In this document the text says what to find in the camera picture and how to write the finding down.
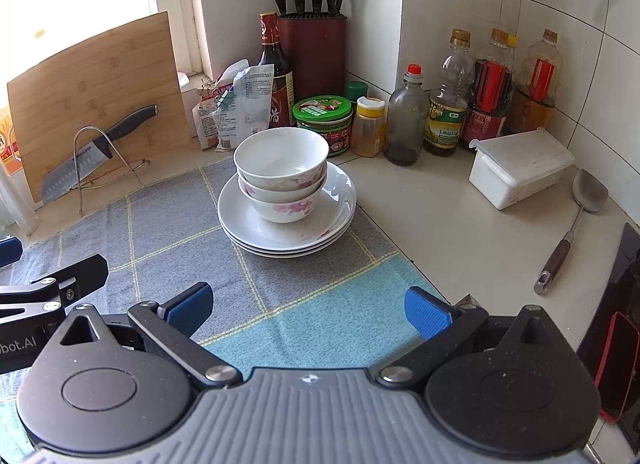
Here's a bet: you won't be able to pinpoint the metal spatula wooden handle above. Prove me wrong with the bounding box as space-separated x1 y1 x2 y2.
533 168 609 295

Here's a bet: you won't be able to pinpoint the white plastic box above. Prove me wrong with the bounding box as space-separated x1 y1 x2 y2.
468 127 576 211

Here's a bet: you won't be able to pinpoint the yellow spice jar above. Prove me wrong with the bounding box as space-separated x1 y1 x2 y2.
350 96 387 157

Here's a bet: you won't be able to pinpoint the oil bottle yellow label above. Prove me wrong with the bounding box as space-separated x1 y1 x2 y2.
423 28 476 157

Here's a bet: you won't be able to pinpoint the dark sauce bottle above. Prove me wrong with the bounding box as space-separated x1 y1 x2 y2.
257 12 296 129

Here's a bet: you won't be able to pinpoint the white printed bag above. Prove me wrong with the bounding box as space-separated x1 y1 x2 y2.
212 60 275 152

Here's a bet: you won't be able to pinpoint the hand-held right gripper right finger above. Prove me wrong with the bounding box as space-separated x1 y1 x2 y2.
376 287 571 391

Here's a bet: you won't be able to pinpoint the glass bottle red cap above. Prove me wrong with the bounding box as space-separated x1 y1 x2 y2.
385 64 430 167

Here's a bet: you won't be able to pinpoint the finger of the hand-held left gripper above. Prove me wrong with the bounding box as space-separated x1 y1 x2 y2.
0 254 110 319
0 238 24 269

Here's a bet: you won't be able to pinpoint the black cooktop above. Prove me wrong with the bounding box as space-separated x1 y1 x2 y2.
575 223 640 387

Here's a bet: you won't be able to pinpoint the dark vinegar bottle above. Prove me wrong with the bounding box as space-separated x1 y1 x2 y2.
460 28 517 151

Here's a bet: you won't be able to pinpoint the bamboo cutting board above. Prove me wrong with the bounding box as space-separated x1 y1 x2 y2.
7 12 198 203

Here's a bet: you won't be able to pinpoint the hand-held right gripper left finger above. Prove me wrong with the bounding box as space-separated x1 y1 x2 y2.
60 282 242 391

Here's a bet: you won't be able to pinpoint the maroon knife block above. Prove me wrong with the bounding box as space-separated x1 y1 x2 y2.
277 14 347 117

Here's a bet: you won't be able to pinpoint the red phone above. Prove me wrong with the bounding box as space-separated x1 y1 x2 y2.
594 311 640 425

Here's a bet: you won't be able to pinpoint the clear plastic wrap roll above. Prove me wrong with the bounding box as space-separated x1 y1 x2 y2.
0 164 38 235

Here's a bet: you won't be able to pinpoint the white bowl faint flowers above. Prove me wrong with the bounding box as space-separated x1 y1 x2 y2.
233 127 330 191

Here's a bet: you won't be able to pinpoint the black handled kitchen knife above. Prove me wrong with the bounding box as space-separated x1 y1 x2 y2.
41 104 159 205

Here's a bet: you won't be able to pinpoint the grey checked cloth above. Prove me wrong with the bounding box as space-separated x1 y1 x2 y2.
0 156 456 447

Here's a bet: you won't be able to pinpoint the orange cooking wine jug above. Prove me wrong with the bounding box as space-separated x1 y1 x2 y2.
0 104 23 177

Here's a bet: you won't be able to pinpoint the metal wire rack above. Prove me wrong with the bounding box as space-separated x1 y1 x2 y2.
71 127 151 216

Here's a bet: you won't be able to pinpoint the green lid tin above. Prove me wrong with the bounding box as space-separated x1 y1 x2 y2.
292 96 355 157

